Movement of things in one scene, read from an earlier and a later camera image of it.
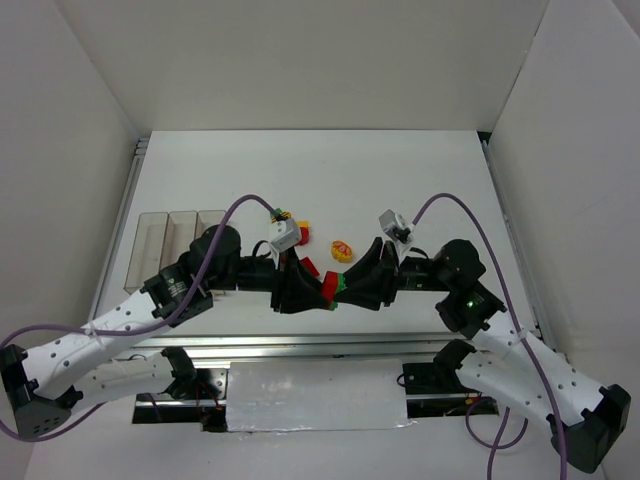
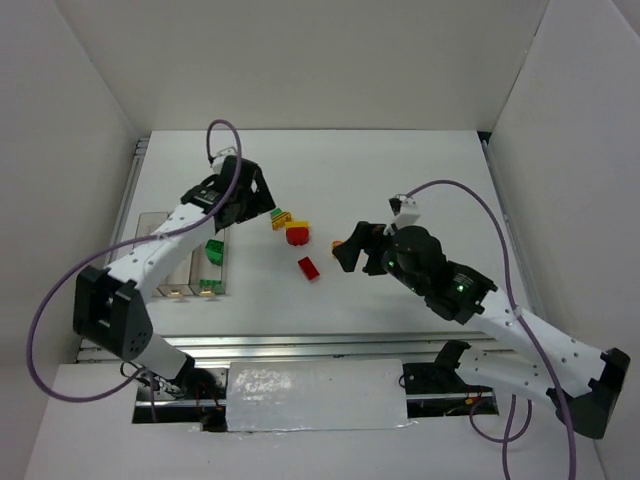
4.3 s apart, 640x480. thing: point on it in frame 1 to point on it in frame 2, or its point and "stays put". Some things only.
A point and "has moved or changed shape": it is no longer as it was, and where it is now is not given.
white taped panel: [285, 396] stays put
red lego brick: [309, 266] stays put
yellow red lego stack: [304, 229] stays put
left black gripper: [279, 286] to [247, 198]
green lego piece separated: [340, 286] has moved or changed shape
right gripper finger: [365, 268] to [348, 252]
